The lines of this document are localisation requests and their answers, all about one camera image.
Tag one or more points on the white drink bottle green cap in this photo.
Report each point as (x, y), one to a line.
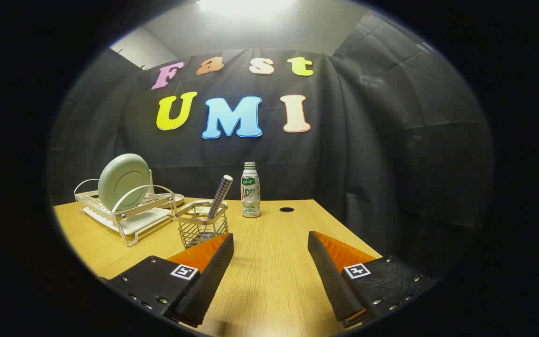
(251, 196)

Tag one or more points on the pale green plate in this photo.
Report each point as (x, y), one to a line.
(122, 182)

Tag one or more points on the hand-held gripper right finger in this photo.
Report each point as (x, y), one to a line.
(335, 281)

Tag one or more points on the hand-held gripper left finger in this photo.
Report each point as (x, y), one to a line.
(208, 285)

